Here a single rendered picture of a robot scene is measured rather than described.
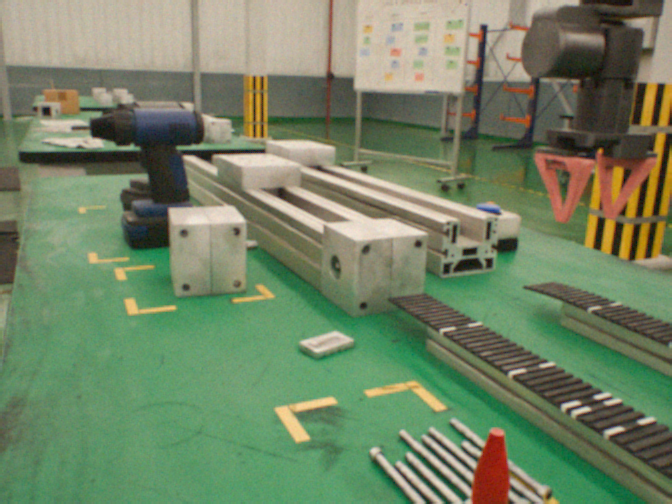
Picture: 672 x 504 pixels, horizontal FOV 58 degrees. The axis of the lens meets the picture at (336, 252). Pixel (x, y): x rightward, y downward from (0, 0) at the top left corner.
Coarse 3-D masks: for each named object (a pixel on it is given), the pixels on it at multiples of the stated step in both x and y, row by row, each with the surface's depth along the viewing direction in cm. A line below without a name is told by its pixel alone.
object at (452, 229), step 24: (336, 168) 135; (312, 192) 127; (336, 192) 119; (360, 192) 108; (384, 192) 115; (408, 192) 108; (384, 216) 101; (408, 216) 95; (432, 216) 89; (456, 216) 96; (480, 216) 91; (432, 240) 89; (456, 240) 88; (480, 240) 91; (432, 264) 90; (456, 264) 94; (480, 264) 92
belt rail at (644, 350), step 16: (560, 320) 72; (576, 320) 71; (592, 320) 68; (592, 336) 68; (608, 336) 67; (624, 336) 65; (640, 336) 63; (624, 352) 65; (640, 352) 63; (656, 352) 61; (656, 368) 62
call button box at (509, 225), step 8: (504, 216) 103; (512, 216) 103; (504, 224) 102; (512, 224) 103; (504, 232) 103; (512, 232) 103; (504, 240) 103; (512, 240) 104; (496, 248) 103; (504, 248) 104; (512, 248) 104
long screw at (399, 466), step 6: (396, 468) 44; (402, 468) 44; (402, 474) 43; (408, 474) 43; (414, 474) 43; (408, 480) 43; (414, 480) 42; (420, 480) 42; (414, 486) 42; (420, 486) 42; (426, 486) 42; (420, 492) 42; (426, 492) 41; (432, 492) 41; (426, 498) 41; (432, 498) 40; (438, 498) 40
